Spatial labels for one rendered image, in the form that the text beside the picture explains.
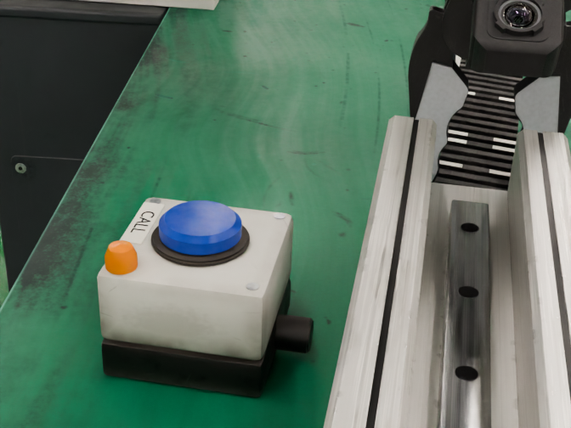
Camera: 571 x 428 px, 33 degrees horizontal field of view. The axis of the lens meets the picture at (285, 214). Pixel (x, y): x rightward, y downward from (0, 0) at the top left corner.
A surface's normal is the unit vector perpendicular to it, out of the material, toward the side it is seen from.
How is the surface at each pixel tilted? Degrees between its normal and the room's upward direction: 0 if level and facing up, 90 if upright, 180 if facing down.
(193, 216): 3
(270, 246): 0
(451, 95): 91
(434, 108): 91
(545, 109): 91
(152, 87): 0
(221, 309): 90
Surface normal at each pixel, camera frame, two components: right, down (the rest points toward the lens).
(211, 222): 0.07, -0.85
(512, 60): -0.16, 0.86
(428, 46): -0.17, 0.49
